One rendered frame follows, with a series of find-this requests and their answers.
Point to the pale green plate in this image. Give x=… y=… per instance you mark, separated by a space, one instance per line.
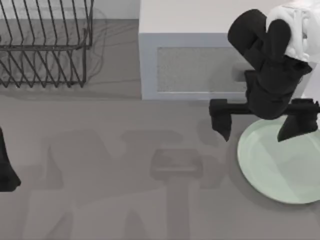
x=270 y=172

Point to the speckled grey cabinet panel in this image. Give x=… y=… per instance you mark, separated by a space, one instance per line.
x=195 y=70

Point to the pale grey cabinet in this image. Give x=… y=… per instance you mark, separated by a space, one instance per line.
x=185 y=22

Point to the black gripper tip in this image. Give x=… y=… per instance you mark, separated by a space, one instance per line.
x=6 y=167

